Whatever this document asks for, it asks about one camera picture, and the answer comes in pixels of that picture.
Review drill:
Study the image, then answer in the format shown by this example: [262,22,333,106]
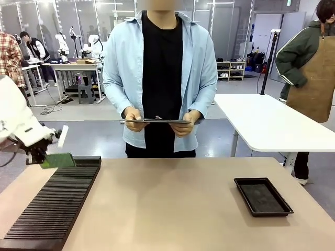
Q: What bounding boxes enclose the black camera stand pole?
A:
[260,29,281,95]

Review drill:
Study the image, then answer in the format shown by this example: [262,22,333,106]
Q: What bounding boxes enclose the white background work table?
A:
[41,60,105,103]

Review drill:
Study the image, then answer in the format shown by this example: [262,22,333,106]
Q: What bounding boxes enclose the person's right hand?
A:
[121,106,150,132]

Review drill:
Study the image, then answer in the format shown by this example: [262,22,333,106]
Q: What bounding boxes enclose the person in plaid shirt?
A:
[0,30,26,91]

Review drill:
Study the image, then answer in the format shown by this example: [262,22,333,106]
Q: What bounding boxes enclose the wooden shoe rack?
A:
[216,60,247,81]

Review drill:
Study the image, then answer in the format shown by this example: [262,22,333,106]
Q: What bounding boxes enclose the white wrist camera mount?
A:
[57,124,70,149]

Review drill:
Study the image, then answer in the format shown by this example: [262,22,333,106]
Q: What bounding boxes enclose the white background desk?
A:
[21,62,47,108]

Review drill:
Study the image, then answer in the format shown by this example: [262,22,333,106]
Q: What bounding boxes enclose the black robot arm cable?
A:
[0,140,28,168]

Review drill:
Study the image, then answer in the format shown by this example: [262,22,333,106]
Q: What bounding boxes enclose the black plastic tray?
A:
[233,177,295,219]

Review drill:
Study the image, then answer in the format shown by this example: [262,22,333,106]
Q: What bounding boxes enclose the green PCB board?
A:
[40,152,77,169]

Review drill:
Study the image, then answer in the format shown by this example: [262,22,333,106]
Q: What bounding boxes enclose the brown cardboard box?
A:
[75,58,102,65]

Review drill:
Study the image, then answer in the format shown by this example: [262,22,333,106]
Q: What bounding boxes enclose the person's right forearm blue sleeve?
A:
[102,70,143,119]

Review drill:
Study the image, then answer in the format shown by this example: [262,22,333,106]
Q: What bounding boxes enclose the black floor cable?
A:
[39,97,76,116]

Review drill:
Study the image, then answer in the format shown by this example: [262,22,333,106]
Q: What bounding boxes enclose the person's left forearm blue sleeve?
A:
[183,70,218,123]

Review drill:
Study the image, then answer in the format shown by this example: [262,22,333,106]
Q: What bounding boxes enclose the person's left hand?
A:
[169,110,203,138]

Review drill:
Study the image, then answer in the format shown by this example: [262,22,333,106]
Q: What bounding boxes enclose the person in green jacket, apron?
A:
[275,0,335,186]

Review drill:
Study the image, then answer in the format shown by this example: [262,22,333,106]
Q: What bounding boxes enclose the black tablet board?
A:
[119,118,192,124]

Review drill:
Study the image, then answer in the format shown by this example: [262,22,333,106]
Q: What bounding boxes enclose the grey plastic step stool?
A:
[77,84,96,105]

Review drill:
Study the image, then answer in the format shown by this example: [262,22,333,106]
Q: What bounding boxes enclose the person in black varsity jacket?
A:
[19,31,58,87]

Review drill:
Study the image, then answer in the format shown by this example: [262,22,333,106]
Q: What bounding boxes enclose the person in light blue shirt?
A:
[102,9,218,159]

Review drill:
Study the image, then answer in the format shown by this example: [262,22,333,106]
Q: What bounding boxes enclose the white table with white legs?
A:
[214,93,335,175]

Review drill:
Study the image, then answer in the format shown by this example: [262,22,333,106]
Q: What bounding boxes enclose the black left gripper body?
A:
[25,139,54,165]

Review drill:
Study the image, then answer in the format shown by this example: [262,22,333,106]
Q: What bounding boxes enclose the black slotted PCB rack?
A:
[0,155,102,251]

